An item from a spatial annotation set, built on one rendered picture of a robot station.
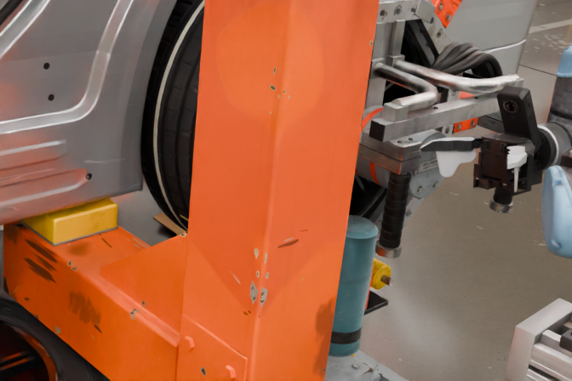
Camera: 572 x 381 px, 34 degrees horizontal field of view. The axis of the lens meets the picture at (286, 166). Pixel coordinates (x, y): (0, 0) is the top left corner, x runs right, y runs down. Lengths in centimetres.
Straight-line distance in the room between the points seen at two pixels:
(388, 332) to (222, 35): 177
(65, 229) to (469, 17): 115
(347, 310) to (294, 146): 63
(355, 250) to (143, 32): 53
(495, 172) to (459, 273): 183
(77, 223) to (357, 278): 51
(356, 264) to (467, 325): 130
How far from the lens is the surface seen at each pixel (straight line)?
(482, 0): 237
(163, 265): 143
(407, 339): 282
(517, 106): 143
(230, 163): 121
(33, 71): 156
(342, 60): 118
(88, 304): 160
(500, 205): 184
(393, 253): 158
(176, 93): 169
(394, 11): 174
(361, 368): 224
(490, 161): 144
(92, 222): 170
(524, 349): 142
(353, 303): 174
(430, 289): 312
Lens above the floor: 145
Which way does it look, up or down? 22 degrees down
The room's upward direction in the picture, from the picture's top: 7 degrees clockwise
